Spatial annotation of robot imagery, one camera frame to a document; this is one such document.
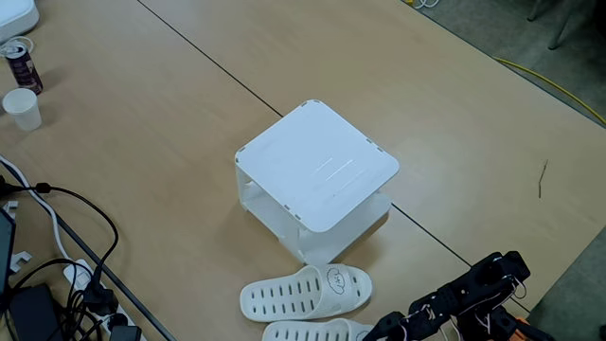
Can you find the white slipper with dog print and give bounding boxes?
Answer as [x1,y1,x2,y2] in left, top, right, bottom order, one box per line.
[239,262,374,324]
[261,317,380,341]

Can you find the white plastic shoe rack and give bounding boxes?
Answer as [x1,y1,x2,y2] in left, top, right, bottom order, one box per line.
[234,99,401,269]

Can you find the black plug adapter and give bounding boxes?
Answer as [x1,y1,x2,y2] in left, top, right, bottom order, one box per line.
[107,323,144,341]

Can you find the black power plug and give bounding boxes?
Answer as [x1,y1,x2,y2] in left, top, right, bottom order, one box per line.
[82,282,120,317]

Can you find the white power strip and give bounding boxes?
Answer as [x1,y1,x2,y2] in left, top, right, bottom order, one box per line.
[62,259,149,341]

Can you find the grey chair leg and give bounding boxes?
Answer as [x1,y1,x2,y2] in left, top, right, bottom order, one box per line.
[526,0,546,23]
[547,0,579,51]

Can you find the black power brick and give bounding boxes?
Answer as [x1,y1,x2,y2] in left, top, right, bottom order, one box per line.
[8,282,64,341]

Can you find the dark laptop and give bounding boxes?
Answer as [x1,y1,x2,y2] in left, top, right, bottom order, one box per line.
[0,206,17,297]

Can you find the white paper cup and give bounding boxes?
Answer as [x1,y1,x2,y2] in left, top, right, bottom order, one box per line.
[1,87,44,133]

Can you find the yellow cable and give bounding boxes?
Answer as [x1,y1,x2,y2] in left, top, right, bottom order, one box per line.
[491,56,606,127]

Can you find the white power strip cord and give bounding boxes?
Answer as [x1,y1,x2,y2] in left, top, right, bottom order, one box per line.
[0,155,73,262]

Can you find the black cable with ferrite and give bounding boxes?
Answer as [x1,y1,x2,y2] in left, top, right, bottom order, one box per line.
[0,174,120,290]

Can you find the thin white coiled cable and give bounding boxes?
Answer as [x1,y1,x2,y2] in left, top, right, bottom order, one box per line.
[0,35,36,59]

